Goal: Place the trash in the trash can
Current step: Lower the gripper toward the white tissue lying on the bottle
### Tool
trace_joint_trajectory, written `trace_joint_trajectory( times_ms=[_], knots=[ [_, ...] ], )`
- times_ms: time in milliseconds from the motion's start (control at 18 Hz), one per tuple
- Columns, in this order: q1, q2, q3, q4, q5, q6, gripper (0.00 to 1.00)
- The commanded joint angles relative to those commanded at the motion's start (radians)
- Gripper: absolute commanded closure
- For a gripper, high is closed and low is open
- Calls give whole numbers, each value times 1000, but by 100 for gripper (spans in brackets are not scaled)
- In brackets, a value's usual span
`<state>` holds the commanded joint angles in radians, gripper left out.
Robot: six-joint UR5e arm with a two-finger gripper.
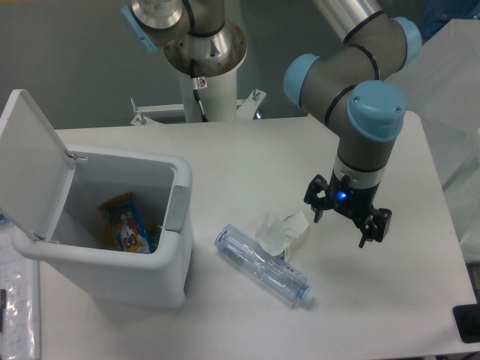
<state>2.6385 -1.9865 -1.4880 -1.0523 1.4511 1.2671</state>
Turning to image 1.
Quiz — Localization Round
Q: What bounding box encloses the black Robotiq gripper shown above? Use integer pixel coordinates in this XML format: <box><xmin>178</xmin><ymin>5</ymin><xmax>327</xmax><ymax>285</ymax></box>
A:
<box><xmin>304</xmin><ymin>173</ymin><xmax>392</xmax><ymax>248</ymax></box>

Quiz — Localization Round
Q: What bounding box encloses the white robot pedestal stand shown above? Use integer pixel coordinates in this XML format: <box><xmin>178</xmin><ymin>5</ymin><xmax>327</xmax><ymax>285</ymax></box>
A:
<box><xmin>130</xmin><ymin>67</ymin><xmax>266</xmax><ymax>126</ymax></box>

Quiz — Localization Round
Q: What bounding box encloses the green wrapper in bin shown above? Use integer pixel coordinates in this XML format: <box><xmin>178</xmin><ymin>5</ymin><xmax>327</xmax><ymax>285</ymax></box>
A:
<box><xmin>149</xmin><ymin>224</ymin><xmax>163</xmax><ymax>254</ymax></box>

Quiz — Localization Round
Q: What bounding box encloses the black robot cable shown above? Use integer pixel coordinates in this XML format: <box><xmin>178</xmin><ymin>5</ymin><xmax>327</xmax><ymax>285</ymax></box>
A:
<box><xmin>189</xmin><ymin>58</ymin><xmax>209</xmax><ymax>123</ymax></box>

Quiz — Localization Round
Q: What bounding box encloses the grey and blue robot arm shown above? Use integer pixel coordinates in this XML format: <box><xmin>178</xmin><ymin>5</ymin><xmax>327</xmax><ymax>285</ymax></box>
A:
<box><xmin>121</xmin><ymin>1</ymin><xmax>422</xmax><ymax>242</ymax></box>

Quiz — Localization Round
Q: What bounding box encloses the white plastic trash can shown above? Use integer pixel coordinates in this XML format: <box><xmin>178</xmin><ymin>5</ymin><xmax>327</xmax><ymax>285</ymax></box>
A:
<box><xmin>1</xmin><ymin>89</ymin><xmax>194</xmax><ymax>308</ymax></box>

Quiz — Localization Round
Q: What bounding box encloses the orange blue snack wrapper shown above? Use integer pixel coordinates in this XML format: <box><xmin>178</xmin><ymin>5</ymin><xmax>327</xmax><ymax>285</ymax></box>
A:
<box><xmin>97</xmin><ymin>192</ymin><xmax>152</xmax><ymax>254</ymax></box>

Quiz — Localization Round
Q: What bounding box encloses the translucent plastic storage box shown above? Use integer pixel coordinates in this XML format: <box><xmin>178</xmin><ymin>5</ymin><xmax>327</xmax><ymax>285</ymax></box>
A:
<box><xmin>388</xmin><ymin>19</ymin><xmax>479</xmax><ymax>245</ymax></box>

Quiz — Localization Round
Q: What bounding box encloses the black device at edge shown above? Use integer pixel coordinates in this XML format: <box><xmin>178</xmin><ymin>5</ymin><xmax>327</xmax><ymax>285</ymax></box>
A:
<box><xmin>452</xmin><ymin>304</ymin><xmax>479</xmax><ymax>344</ymax></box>

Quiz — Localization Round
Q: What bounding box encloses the clear plastic water bottle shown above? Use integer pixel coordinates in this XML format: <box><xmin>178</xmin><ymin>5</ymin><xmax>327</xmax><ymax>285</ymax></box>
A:
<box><xmin>214</xmin><ymin>224</ymin><xmax>314</xmax><ymax>308</ymax></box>

